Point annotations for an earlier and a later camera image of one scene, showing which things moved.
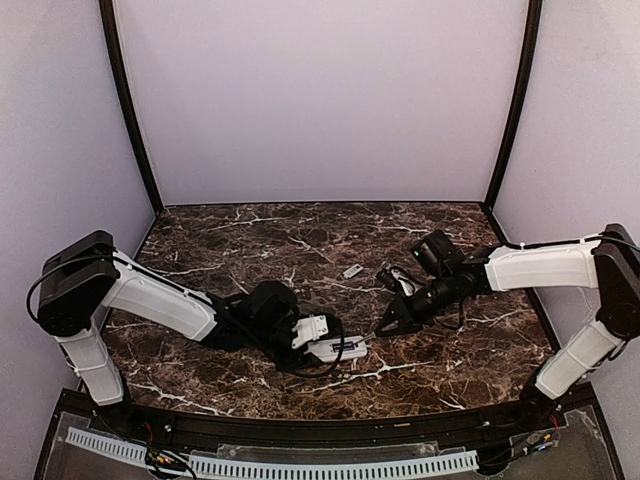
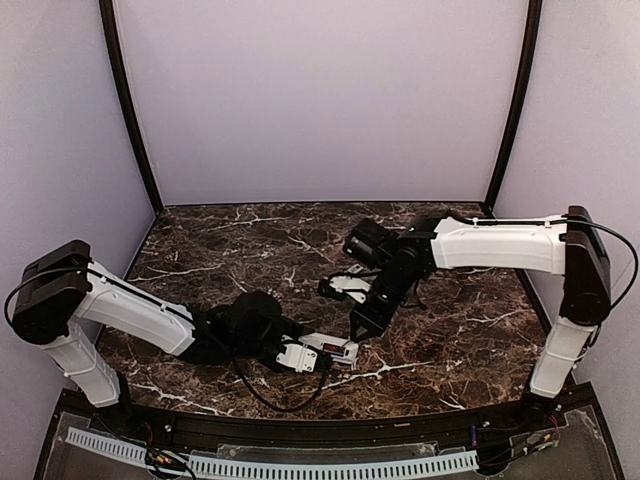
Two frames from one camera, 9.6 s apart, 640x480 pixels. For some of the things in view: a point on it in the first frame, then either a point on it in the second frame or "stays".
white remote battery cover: (353, 271) stays
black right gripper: (407, 314) -> (375, 307)
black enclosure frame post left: (129, 102) stays
